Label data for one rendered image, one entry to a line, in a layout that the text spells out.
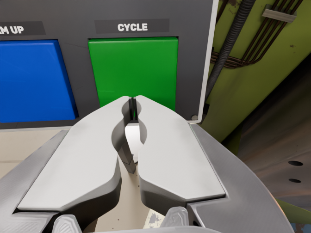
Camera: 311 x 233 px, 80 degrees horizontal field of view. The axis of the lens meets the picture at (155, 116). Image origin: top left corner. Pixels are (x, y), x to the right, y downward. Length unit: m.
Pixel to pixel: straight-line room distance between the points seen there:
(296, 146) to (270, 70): 0.19
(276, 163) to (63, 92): 0.46
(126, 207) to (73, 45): 1.04
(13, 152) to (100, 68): 1.32
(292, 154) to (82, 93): 0.41
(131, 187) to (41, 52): 1.04
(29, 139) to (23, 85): 1.25
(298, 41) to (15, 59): 0.47
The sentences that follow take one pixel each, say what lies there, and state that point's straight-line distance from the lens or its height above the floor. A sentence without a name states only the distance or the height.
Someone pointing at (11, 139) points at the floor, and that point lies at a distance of 1.51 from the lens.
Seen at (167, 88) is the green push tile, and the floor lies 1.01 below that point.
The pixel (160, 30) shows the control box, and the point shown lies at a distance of 0.17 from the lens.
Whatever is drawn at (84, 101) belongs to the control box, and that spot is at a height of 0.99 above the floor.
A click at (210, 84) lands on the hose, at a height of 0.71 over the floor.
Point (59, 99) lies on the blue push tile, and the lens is 0.20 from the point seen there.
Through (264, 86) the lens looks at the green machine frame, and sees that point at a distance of 0.59.
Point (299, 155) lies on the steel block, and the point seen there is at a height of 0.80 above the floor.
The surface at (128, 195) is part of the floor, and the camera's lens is 1.16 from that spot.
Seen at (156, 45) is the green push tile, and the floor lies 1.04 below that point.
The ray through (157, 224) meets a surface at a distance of 0.51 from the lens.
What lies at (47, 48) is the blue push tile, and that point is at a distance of 0.18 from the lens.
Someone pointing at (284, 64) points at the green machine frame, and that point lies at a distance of 0.54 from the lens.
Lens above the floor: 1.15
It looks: 62 degrees down
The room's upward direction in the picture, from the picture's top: 3 degrees clockwise
